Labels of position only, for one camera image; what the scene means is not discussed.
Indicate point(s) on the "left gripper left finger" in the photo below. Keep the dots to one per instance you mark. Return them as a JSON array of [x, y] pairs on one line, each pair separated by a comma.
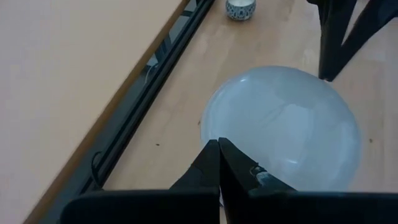
[[140, 208]]

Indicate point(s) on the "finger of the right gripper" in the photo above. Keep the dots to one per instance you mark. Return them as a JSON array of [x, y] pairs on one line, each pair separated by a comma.
[[373, 28], [332, 31]]

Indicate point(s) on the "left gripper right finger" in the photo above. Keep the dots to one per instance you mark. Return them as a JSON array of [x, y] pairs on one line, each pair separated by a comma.
[[311, 208]]

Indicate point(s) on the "white mushroom-shaped lightbulb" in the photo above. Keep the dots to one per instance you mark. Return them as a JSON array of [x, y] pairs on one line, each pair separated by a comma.
[[280, 124]]

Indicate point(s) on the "blue white patterned cup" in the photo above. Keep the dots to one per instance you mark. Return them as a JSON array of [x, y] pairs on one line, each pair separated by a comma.
[[241, 12]]

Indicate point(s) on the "beige wooden desk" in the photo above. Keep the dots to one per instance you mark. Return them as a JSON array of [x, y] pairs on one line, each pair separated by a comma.
[[62, 77]]

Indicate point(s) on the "black aluminium rig frame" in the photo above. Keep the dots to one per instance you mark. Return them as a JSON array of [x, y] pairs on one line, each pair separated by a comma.
[[136, 102]]

